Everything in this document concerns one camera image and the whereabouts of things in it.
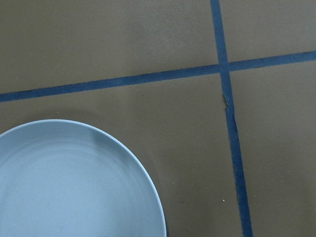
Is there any light blue plate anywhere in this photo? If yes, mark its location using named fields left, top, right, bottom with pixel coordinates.
left=0, top=119, right=167, bottom=237

